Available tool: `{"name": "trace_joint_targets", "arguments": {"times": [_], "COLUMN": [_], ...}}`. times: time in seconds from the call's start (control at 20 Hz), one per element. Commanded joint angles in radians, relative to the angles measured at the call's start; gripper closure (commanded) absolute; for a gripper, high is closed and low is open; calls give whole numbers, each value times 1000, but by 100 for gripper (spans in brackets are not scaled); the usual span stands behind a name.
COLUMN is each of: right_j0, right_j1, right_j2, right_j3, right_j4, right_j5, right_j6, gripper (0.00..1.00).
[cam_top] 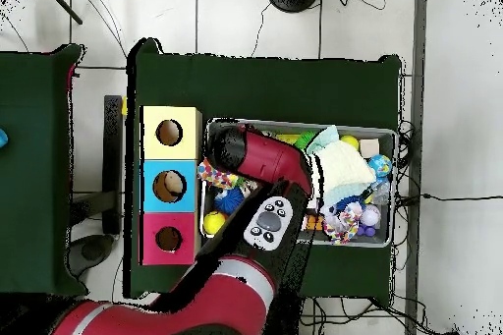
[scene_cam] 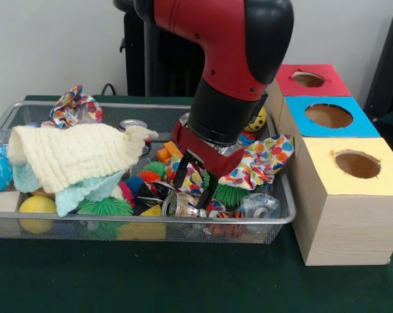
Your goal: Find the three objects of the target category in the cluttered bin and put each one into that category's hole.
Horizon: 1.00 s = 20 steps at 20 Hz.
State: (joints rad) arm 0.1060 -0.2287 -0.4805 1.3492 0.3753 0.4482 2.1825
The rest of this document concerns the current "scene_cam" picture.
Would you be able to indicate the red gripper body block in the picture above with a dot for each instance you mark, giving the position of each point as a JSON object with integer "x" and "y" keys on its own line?
{"x": 206, "y": 153}

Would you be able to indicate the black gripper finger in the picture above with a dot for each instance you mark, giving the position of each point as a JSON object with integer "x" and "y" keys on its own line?
{"x": 207, "y": 190}
{"x": 185, "y": 171}

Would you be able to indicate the orange tiger toy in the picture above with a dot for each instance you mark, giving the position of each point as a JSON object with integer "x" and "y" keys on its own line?
{"x": 225, "y": 223}

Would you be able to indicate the rainbow spiky caterpillar toy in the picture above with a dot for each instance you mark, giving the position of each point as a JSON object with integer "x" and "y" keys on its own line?
{"x": 141, "y": 179}

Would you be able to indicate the polka dot colourful cloth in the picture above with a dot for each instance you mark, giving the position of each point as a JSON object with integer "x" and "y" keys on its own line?
{"x": 72, "y": 109}
{"x": 261, "y": 160}

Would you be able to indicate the mint green cloth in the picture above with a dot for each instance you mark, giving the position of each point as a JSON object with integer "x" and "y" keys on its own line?
{"x": 85, "y": 192}

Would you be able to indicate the cream yellow cloth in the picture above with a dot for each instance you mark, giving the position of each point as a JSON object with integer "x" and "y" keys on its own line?
{"x": 72, "y": 156}

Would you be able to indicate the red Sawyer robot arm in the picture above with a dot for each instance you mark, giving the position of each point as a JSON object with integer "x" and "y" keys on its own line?
{"x": 229, "y": 52}

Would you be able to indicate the clear shallow mesh bin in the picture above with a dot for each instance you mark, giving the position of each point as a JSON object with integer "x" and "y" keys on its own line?
{"x": 277, "y": 202}

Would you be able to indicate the wooden box with three holes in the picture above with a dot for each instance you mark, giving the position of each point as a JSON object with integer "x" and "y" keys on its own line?
{"x": 339, "y": 222}

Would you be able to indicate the crushed silver can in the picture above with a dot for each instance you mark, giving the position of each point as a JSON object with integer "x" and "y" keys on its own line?
{"x": 182, "y": 205}

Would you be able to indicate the yellow smiley ball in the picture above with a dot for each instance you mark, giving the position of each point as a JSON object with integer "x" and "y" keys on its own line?
{"x": 258, "y": 120}

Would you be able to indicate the red can with silver top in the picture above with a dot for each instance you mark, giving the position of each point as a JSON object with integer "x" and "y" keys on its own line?
{"x": 133, "y": 125}

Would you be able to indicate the small green spiky ball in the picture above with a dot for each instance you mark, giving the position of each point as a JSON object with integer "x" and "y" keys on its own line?
{"x": 105, "y": 207}

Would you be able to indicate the plain yellow ball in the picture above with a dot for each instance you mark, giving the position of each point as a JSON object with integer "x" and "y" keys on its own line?
{"x": 36, "y": 212}

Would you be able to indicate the pale wooden block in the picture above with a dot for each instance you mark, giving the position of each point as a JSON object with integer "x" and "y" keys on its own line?
{"x": 2, "y": 202}

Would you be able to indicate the black chair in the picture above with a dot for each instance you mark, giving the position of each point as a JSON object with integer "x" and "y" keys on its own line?
{"x": 388, "y": 72}

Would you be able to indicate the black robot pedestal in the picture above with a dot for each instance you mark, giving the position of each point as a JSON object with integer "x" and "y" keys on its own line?
{"x": 163, "y": 65}

